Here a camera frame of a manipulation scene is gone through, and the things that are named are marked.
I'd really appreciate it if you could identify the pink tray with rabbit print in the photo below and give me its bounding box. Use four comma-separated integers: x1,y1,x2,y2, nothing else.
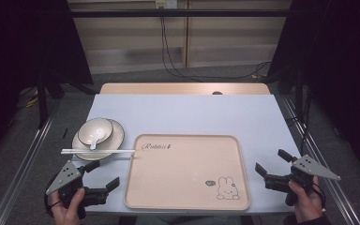
124,133,252,212

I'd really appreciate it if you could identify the white ceramic spoon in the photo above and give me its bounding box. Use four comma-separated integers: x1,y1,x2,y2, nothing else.
85,126,109,151

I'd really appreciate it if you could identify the white plate with dark rim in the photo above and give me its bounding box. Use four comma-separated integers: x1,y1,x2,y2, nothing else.
71,118,126,162

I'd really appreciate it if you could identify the white table mat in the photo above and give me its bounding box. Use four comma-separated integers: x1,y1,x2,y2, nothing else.
70,93,303,216

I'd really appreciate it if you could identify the white bowl with dark rim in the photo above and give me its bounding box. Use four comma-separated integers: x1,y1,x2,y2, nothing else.
77,117,114,146

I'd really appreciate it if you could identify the black crossbar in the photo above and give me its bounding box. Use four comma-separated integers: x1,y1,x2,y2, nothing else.
69,8,291,19

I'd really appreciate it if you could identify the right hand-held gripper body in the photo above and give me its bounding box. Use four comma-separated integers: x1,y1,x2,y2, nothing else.
263,154,342,208

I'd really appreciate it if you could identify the metal floor rail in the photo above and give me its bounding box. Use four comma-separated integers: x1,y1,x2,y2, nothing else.
0,96,63,225
280,95,360,225

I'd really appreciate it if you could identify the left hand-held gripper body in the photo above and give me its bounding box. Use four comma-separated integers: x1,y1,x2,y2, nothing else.
45,159,110,219

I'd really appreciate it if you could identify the white chopstick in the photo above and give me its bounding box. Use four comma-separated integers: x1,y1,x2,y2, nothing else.
60,148,136,153
60,151,136,156

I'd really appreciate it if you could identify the dark curtain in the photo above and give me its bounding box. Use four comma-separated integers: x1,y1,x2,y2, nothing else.
0,0,94,167
265,0,360,172

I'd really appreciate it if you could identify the person's right hand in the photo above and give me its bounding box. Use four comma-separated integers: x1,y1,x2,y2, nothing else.
287,175,325,224

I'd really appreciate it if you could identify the white wall socket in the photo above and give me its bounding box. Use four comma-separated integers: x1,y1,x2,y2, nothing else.
155,0,179,9

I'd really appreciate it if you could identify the black metal stand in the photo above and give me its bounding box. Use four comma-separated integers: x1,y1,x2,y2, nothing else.
37,67,51,129
294,67,305,118

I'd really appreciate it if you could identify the person's left hand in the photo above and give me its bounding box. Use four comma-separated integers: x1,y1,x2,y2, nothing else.
50,187,86,225

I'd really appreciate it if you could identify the yellow cable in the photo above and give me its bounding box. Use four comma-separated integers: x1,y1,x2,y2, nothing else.
24,88,41,109

